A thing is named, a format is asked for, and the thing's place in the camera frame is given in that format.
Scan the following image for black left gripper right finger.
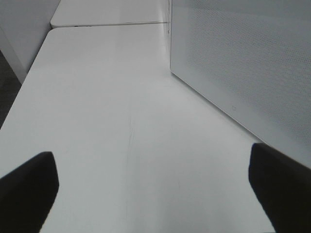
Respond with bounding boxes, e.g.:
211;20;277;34
248;143;311;233

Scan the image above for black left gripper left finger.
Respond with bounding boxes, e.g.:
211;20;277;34
0;151;59;233

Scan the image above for white microwave door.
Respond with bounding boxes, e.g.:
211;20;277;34
170;0;311;166

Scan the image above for white microwave oven body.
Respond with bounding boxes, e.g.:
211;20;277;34
162;0;172;67

